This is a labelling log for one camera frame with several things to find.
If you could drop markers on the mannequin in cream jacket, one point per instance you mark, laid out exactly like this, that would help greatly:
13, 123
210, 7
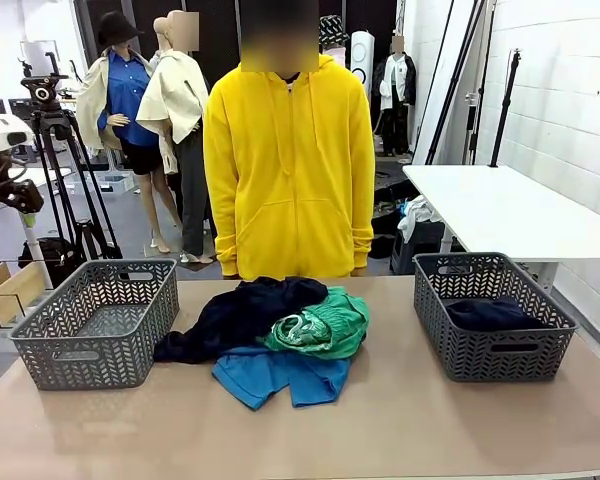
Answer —
172, 95

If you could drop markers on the black brimmed hat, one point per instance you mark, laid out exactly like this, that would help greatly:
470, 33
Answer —
117, 27

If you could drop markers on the blue shirt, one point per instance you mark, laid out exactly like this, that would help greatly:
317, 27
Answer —
280, 377

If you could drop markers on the black white bucket hat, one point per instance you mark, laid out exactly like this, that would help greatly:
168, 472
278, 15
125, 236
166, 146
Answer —
336, 31

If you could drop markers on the black pole stand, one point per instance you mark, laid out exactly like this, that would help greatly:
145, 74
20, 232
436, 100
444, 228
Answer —
506, 100

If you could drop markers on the white cloth heap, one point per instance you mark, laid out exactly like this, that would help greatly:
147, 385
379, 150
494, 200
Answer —
416, 212

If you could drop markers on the grey plastic lattice basket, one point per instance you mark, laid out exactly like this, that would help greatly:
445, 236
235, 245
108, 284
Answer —
100, 367
495, 362

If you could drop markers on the white tower air conditioner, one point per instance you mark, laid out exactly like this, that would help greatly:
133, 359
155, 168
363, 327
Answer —
362, 55

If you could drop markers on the dark clothes pile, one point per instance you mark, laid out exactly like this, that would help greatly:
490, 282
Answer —
387, 195

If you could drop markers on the white table with pedestal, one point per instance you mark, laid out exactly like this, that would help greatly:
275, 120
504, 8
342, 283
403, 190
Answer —
500, 210

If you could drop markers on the small navy garment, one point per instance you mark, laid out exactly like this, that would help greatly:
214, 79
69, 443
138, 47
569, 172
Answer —
495, 314

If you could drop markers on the black bag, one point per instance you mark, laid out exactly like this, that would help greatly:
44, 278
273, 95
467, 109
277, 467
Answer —
55, 255

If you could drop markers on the large navy garment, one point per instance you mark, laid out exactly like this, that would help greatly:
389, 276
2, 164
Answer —
230, 320

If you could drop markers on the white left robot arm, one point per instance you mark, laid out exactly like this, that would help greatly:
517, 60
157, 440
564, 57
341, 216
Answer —
0, 132

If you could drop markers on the black camera tripod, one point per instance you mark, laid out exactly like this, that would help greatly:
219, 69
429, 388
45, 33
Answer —
55, 125

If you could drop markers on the black crate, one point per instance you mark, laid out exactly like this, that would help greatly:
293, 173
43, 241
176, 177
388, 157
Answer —
420, 245

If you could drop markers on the black folded light stand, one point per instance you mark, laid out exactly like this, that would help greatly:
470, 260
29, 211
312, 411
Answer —
482, 75
455, 75

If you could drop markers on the person's right forearm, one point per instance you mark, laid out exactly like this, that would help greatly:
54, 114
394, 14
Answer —
226, 230

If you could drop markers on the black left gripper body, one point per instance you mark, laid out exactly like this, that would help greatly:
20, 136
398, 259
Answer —
25, 196

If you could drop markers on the person's left forearm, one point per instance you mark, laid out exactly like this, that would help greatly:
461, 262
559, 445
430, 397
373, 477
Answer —
362, 230

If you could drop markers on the white table with round leg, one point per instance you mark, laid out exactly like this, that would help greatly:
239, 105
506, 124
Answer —
55, 174

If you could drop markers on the mannequin in blue shirt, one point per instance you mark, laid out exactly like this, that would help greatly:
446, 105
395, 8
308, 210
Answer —
125, 100

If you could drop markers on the mannequin in black jacket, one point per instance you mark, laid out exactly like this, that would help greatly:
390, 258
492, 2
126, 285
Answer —
395, 85

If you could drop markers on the person in yellow hoodie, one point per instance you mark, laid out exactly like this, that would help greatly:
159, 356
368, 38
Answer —
290, 175

